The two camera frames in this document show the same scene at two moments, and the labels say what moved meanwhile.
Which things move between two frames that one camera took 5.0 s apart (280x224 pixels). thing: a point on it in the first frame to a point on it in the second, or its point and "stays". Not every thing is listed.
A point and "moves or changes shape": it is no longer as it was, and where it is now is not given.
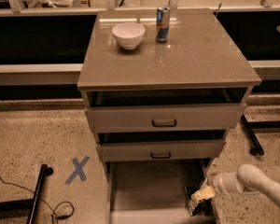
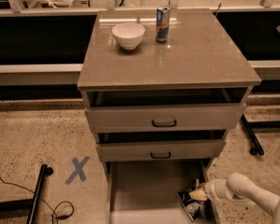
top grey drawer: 170,118 stays
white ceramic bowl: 129,35 stays
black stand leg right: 255,146 stays
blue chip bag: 197,207 moves or changes shape
